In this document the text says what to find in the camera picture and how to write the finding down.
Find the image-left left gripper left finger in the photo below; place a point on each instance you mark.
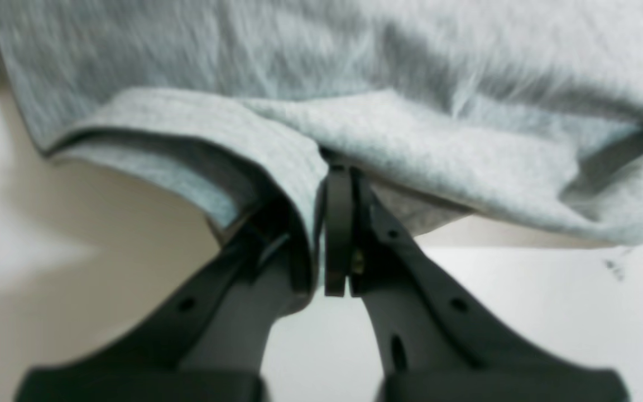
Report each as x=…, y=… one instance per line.
x=206, y=342

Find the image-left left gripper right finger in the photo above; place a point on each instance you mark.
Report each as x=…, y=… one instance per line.
x=436, y=341

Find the grey t-shirt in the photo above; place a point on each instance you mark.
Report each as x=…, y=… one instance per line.
x=525, y=111

